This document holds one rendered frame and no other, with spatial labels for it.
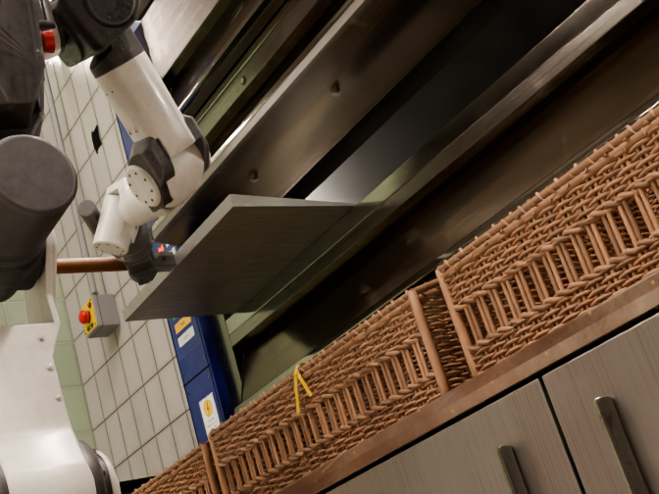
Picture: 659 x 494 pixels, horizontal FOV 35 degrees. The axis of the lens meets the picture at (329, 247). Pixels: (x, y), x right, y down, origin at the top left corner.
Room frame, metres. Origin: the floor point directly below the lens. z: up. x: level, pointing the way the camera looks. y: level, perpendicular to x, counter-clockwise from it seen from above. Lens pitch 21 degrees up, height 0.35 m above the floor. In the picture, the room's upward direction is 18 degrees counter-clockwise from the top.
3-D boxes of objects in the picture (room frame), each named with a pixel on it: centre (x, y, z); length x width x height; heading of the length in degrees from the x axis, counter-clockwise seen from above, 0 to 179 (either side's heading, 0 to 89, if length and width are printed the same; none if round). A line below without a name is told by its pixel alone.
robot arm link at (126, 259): (1.91, 0.37, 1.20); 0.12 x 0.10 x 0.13; 4
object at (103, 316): (2.92, 0.71, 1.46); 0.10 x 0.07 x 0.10; 39
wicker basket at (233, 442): (1.60, -0.08, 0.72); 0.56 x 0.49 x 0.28; 41
